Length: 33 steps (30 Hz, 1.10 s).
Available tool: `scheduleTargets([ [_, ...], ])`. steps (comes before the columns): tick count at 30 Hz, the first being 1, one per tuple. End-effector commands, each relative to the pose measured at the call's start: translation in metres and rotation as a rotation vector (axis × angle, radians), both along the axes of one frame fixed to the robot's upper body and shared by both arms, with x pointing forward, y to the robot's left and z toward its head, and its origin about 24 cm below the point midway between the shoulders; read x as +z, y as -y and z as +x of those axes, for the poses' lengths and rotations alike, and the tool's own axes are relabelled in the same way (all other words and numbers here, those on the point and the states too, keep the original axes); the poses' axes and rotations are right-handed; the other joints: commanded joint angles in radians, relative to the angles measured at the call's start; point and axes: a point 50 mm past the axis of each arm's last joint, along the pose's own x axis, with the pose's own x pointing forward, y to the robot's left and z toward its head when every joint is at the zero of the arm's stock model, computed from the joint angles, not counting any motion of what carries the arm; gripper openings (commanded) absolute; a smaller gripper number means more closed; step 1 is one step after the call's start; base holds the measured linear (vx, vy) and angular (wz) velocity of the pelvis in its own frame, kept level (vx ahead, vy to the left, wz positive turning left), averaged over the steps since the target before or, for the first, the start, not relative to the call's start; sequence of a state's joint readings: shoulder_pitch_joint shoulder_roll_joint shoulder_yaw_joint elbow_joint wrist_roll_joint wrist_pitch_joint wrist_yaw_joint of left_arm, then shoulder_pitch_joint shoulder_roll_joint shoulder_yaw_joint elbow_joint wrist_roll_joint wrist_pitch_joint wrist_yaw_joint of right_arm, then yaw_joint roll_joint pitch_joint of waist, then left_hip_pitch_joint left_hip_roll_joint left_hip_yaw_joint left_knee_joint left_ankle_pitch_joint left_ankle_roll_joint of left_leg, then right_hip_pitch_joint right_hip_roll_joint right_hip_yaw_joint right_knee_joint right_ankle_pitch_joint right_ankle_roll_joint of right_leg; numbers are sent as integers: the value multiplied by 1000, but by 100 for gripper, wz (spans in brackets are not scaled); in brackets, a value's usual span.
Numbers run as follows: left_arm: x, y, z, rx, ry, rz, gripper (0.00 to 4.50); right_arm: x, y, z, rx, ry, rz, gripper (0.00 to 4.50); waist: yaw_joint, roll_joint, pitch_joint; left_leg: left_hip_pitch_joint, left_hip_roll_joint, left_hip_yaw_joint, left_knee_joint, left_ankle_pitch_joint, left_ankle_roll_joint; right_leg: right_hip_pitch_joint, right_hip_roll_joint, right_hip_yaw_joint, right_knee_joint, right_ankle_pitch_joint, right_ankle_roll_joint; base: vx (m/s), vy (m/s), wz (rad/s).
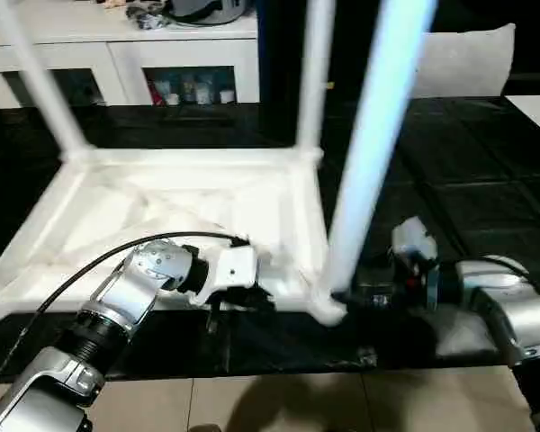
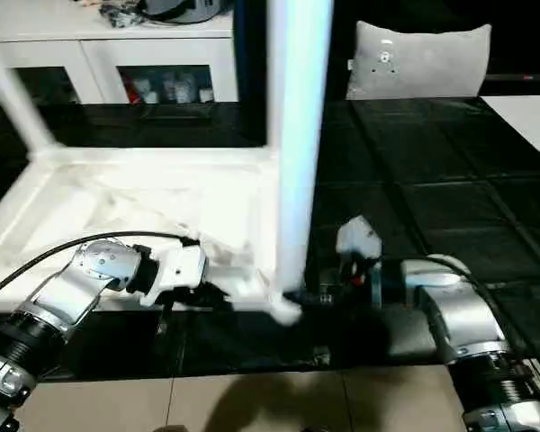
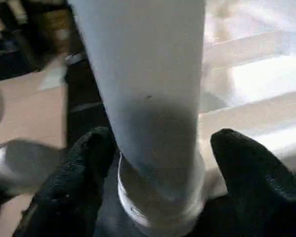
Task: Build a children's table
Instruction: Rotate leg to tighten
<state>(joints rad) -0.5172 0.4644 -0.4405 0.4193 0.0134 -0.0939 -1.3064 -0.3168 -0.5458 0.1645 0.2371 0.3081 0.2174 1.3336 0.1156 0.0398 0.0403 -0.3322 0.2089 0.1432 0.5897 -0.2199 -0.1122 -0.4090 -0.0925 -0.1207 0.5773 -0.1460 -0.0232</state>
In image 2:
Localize white plastic table top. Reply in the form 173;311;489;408
0;143;306;326

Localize white plastic table leg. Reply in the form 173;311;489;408
269;0;335;316
264;0;281;152
0;0;54;155

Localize black work surface mat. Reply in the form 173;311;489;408
0;96;540;379

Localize grey pillow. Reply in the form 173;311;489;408
345;20;494;102

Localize white flat board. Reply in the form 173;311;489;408
479;94;540;171

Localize white sideboard with glass doors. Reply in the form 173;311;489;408
0;0;240;106

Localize black tangled item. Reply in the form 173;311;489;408
99;0;149;29

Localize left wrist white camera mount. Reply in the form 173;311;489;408
140;245;209;311

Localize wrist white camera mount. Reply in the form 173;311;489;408
140;245;209;311
335;214;384;308

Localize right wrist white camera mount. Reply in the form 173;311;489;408
335;214;384;308

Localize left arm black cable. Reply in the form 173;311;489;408
0;229;204;303

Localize black rail with red mark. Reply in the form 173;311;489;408
483;73;540;83

